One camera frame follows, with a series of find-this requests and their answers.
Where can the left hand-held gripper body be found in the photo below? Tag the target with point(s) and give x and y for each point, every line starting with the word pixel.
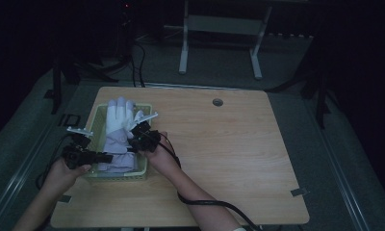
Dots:
pixel 80 152

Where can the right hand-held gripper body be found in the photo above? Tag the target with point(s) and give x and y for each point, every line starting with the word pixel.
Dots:
pixel 145 139

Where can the pale green plastic basket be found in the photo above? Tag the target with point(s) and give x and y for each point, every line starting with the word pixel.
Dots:
pixel 141 170

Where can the lilac glove with white back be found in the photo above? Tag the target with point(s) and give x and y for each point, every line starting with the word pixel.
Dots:
pixel 118 128

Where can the person's right hand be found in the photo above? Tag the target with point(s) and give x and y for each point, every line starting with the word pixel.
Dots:
pixel 163 157

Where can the person's left hand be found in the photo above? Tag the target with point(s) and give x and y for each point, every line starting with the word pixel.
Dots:
pixel 62 178

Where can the black stand with legs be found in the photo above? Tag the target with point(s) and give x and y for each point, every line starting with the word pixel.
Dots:
pixel 56 89
pixel 322 96

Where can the round grey table grommet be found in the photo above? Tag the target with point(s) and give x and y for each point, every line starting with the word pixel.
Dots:
pixel 217 102

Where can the dark equipment with red light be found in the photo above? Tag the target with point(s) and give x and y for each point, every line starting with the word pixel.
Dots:
pixel 126 19

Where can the white metal desk frame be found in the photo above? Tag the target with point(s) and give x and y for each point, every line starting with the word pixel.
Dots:
pixel 222 25

